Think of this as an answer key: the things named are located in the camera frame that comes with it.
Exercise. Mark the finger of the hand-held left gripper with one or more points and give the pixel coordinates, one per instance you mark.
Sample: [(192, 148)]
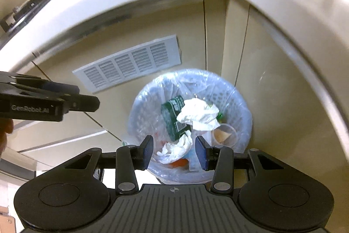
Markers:
[(84, 104), (60, 87)]

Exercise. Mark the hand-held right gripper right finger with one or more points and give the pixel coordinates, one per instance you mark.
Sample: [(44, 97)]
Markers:
[(200, 153)]

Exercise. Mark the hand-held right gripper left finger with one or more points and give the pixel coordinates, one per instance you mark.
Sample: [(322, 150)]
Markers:
[(147, 152)]

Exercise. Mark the blue-lined waste bin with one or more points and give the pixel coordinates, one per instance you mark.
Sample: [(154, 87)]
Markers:
[(144, 118)]

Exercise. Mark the green plastic wrapper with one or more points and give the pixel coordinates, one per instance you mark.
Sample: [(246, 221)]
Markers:
[(219, 114)]

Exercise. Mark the blue perforated trash bin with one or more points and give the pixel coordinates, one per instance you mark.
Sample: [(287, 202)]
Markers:
[(220, 93)]

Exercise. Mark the person's left hand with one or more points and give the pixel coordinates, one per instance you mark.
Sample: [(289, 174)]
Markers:
[(5, 128)]

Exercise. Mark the orange plastic bag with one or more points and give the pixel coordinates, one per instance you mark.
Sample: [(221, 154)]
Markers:
[(178, 162)]

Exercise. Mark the small white crumpled tissue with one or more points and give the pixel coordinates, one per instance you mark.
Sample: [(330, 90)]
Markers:
[(176, 149)]

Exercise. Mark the clear plastic cup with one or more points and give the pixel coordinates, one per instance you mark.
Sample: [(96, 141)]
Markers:
[(225, 136)]

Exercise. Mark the large white crumpled tissue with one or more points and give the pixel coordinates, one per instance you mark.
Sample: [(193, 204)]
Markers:
[(199, 114)]

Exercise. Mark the green printed carton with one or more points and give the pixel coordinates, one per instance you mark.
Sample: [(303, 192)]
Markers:
[(171, 115)]

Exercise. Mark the white cabinet vent grille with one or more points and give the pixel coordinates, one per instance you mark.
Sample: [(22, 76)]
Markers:
[(131, 63)]

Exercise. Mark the beige vented cabinet door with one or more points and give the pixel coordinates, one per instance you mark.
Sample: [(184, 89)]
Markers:
[(109, 39)]

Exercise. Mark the black stove burner grate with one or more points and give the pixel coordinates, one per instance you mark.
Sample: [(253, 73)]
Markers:
[(27, 3)]

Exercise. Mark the narrow beige corner cabinet panel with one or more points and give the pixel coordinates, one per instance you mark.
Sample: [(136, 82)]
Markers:
[(215, 31)]

